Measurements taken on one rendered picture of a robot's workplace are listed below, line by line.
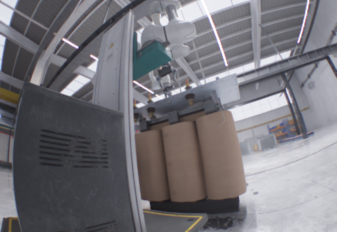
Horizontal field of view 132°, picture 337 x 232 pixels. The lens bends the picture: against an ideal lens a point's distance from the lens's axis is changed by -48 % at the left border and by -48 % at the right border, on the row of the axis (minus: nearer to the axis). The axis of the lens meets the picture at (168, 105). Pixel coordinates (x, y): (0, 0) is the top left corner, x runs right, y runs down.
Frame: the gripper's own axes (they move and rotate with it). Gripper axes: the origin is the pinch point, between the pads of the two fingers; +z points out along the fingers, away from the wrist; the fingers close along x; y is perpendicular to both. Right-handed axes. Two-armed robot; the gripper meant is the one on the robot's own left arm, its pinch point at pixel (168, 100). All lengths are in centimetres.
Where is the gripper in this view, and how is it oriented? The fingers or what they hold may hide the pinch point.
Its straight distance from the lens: 176.9
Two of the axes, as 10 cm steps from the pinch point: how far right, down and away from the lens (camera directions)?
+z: 1.3, 9.2, -3.8
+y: -8.7, 2.9, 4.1
